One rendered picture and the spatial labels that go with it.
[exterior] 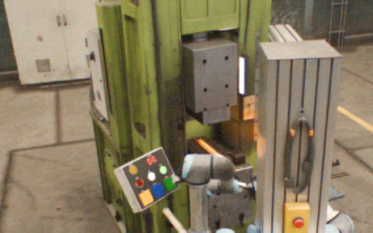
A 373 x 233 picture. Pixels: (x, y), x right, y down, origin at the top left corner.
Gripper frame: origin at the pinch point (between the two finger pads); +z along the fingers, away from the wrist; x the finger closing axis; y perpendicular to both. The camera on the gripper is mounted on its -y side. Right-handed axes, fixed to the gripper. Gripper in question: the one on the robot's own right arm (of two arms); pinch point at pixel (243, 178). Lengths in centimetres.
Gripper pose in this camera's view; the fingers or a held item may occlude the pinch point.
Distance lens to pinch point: 298.5
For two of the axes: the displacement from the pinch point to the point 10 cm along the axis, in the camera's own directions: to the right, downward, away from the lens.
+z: -4.3, -3.8, 8.2
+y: 0.4, 9.0, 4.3
